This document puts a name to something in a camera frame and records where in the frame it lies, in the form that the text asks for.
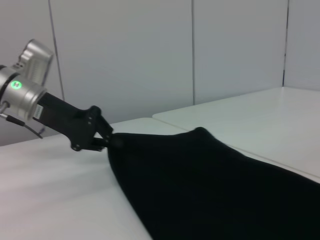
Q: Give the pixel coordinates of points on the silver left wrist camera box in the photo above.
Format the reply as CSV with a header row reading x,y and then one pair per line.
x,y
36,65

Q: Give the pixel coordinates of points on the black shirt with FREE print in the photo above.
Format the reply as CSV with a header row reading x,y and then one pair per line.
x,y
212,187

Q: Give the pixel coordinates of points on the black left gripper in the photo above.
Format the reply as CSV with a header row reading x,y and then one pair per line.
x,y
67,121

